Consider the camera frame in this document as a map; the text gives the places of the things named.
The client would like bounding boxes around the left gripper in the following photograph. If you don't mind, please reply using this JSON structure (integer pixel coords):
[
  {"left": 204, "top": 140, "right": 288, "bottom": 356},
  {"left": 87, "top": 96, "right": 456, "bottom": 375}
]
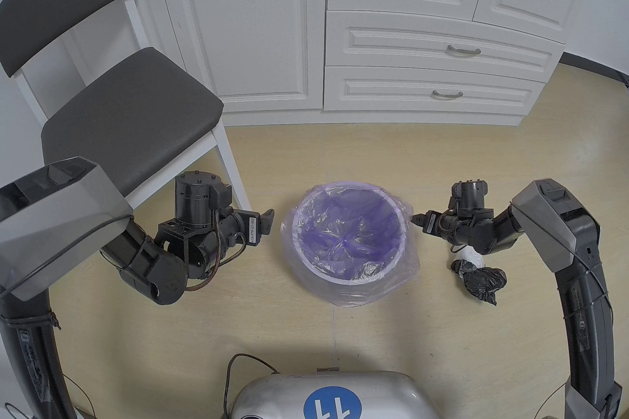
[{"left": 223, "top": 209, "right": 275, "bottom": 247}]

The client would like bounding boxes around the purple plastic bag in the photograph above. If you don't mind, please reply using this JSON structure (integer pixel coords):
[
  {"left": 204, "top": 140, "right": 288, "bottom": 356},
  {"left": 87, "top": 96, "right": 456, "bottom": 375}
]
[{"left": 280, "top": 181, "right": 421, "bottom": 308}]

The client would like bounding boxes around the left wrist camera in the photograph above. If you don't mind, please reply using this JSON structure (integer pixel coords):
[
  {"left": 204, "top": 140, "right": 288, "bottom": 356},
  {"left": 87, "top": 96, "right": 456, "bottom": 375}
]
[{"left": 211, "top": 181, "right": 235, "bottom": 212}]

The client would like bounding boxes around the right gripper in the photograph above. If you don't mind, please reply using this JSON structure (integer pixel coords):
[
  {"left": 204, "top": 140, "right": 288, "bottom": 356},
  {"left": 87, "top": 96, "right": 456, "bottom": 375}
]
[{"left": 412, "top": 210, "right": 461, "bottom": 242}]

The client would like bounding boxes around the white trash bin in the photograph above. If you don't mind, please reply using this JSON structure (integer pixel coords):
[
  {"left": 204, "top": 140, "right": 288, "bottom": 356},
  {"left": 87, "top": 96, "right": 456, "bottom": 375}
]
[{"left": 293, "top": 181, "right": 408, "bottom": 286}]

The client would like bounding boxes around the crumpled white paper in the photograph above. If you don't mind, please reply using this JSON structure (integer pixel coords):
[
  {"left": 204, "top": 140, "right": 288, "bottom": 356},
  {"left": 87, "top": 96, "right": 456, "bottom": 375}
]
[{"left": 454, "top": 246, "right": 485, "bottom": 270}]

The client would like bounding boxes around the white chair grey seat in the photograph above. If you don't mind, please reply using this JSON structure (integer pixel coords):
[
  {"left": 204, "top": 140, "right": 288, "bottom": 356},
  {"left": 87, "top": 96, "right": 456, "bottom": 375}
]
[{"left": 0, "top": 0, "right": 252, "bottom": 211}]

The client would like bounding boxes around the black cable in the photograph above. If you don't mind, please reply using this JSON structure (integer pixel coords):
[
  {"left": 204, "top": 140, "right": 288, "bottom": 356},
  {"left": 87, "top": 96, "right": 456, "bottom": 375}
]
[{"left": 223, "top": 353, "right": 281, "bottom": 415}]

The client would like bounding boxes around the white wardrobe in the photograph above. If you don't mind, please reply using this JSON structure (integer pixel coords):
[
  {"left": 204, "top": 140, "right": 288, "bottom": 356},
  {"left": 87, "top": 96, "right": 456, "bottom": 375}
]
[{"left": 29, "top": 0, "right": 595, "bottom": 128}]

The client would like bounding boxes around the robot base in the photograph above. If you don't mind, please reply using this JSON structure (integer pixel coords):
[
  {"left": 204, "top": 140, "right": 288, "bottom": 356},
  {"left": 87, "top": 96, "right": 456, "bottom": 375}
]
[{"left": 231, "top": 370, "right": 440, "bottom": 419}]

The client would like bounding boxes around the crumpled black plastic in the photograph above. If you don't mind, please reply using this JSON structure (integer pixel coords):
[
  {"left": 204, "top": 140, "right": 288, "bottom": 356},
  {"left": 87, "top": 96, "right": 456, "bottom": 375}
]
[{"left": 450, "top": 259, "right": 508, "bottom": 306}]

